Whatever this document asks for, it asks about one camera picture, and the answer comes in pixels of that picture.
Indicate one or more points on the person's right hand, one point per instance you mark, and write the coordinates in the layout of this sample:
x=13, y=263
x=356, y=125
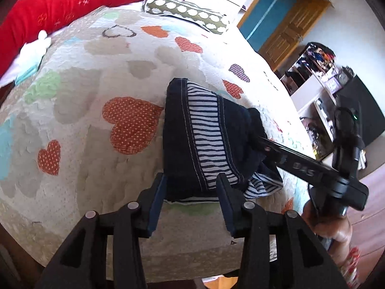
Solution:
x=331, y=228

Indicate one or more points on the navy pants with striped panels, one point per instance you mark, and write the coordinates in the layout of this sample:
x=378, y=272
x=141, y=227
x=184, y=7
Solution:
x=177, y=144

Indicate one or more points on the heart patterned quilt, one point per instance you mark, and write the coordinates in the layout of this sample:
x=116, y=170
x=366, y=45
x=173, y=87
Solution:
x=90, y=171

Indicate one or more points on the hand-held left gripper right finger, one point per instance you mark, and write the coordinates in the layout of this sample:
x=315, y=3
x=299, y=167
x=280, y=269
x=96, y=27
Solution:
x=230, y=216

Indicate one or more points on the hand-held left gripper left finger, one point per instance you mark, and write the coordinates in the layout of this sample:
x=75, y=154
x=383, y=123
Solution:
x=156, y=207

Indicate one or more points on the white cloth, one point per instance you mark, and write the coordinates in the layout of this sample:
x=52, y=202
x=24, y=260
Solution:
x=30, y=52

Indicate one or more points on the wooden door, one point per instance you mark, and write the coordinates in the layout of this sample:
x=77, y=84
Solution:
x=288, y=36

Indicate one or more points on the black monitor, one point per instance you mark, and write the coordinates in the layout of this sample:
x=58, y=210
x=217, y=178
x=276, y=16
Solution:
x=370, y=111

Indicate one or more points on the teal cloth strip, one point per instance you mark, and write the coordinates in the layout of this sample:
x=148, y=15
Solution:
x=25, y=75

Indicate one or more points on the olive patterned bolster pillow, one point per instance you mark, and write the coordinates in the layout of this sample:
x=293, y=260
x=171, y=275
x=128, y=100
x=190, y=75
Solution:
x=192, y=13

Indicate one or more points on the cluttered white shelf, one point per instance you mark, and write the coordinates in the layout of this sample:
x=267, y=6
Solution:
x=309, y=96

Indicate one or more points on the red floral clothing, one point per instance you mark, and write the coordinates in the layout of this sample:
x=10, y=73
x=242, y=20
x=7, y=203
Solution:
x=350, y=268

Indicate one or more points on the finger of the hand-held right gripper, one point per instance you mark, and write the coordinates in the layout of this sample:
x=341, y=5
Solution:
x=272, y=150

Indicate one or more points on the blue wardrobe panel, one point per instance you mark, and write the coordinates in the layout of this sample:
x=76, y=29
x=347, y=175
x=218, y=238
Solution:
x=270, y=9

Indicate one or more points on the red bolster pillow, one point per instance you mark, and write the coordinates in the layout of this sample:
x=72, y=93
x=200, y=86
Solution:
x=60, y=3

